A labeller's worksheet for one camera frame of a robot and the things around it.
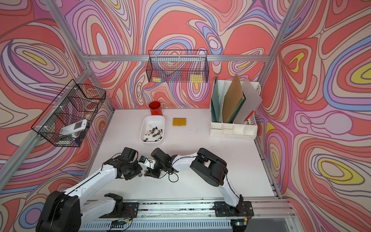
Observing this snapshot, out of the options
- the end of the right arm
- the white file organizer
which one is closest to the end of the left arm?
the end of the right arm

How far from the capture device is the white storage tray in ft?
3.29

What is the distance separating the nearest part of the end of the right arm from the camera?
699 mm
